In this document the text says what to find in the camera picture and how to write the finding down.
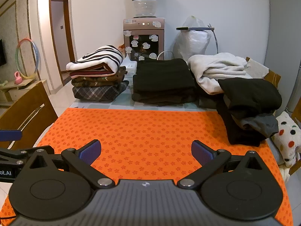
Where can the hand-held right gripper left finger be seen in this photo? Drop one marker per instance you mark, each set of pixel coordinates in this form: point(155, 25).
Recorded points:
point(90, 151)

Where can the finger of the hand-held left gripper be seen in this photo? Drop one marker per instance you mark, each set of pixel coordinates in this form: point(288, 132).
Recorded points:
point(14, 156)
point(10, 135)

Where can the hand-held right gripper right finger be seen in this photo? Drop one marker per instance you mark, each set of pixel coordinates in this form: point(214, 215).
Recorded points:
point(202, 151)

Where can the thick black folded clothes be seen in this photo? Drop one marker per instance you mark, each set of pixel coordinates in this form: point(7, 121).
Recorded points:
point(162, 80)

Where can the black folded garment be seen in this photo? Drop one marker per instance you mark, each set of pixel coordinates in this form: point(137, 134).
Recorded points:
point(237, 134)
point(251, 94)

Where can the light wooden cabinet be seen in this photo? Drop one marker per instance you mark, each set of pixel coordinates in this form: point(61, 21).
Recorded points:
point(21, 91)

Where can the dark olive folded garment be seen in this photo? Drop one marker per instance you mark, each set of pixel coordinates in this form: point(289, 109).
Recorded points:
point(208, 101)

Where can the small green toy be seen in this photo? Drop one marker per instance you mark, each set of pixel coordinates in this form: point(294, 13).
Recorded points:
point(4, 83)

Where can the orange flower-print mat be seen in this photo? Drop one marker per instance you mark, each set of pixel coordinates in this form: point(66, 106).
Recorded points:
point(150, 131)

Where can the pink kettlebell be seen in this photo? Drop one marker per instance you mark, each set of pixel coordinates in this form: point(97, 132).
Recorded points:
point(18, 80)

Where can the grey folded garment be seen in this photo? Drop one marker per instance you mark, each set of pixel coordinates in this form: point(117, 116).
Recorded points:
point(261, 123)

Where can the brown patterned folded garment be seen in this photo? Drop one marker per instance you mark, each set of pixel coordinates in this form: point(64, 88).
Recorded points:
point(98, 82)

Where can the pink folded garment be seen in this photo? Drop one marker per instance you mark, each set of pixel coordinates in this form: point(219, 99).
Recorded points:
point(89, 76)

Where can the pastel hula hoop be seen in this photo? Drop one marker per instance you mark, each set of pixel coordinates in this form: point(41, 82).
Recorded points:
point(38, 56)

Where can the cream white fleece garment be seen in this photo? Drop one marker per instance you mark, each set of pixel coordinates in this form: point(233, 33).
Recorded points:
point(216, 68)

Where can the white polka dot blanket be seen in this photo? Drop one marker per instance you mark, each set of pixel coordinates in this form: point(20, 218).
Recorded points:
point(285, 136)

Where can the cream seat cushion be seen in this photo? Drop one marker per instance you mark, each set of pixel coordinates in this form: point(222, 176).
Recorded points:
point(285, 173)

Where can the white tissue pack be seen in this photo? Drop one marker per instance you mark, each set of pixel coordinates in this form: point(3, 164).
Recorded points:
point(129, 63)

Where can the brown framed doorway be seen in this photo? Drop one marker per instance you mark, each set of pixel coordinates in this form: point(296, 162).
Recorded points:
point(60, 40)

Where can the orange snack packet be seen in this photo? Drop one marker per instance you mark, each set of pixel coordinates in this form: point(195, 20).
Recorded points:
point(121, 47)

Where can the white plastic bag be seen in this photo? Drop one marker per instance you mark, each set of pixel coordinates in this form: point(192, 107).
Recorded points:
point(192, 42)

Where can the grey thin rod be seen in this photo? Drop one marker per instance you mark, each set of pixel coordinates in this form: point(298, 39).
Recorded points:
point(215, 42)

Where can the illustrated book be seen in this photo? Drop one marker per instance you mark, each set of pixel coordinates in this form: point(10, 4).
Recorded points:
point(195, 28)

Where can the pink water dispenser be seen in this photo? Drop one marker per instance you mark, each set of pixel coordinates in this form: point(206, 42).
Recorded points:
point(143, 31)

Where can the black wall television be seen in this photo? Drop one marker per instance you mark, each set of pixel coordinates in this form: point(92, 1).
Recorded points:
point(2, 54)

